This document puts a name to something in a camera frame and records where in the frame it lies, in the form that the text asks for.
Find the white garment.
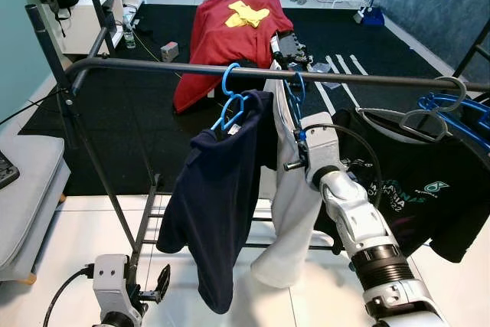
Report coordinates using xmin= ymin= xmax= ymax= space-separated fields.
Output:
xmin=251 ymin=74 xmax=338 ymax=289

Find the grey plastic hanger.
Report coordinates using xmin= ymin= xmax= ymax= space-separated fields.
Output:
xmin=356 ymin=76 xmax=469 ymax=144

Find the dark blue t-shirt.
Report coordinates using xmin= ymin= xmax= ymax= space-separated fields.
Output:
xmin=157 ymin=90 xmax=278 ymax=315

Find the black t-shirt teal print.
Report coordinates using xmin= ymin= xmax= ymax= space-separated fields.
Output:
xmin=314 ymin=107 xmax=490 ymax=264

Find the grey cushioned bench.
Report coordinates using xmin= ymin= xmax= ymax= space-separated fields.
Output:
xmin=0 ymin=132 xmax=71 ymax=283

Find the small grey box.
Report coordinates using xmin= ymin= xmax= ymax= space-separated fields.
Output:
xmin=160 ymin=41 xmax=180 ymax=63

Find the black metal clothes rack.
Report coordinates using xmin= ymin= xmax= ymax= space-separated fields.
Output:
xmin=24 ymin=4 xmax=490 ymax=282

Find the black remote control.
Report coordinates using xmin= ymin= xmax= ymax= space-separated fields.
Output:
xmin=0 ymin=151 xmax=20 ymax=190

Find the black floor mat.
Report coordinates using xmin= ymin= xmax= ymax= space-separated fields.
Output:
xmin=19 ymin=4 xmax=490 ymax=198

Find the clear water bottle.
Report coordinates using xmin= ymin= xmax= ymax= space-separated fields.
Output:
xmin=122 ymin=25 xmax=137 ymax=49

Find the white shelf unit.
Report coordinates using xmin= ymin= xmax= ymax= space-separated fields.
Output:
xmin=31 ymin=0 xmax=148 ymax=56

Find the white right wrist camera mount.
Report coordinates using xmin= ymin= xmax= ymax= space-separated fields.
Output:
xmin=301 ymin=113 xmax=343 ymax=188

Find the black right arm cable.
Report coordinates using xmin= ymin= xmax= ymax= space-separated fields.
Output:
xmin=305 ymin=122 xmax=384 ymax=209

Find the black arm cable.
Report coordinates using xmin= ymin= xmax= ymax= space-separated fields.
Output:
xmin=42 ymin=264 xmax=96 ymax=327
xmin=305 ymin=122 xmax=384 ymax=209

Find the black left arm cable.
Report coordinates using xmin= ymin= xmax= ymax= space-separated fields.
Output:
xmin=42 ymin=264 xmax=96 ymax=327

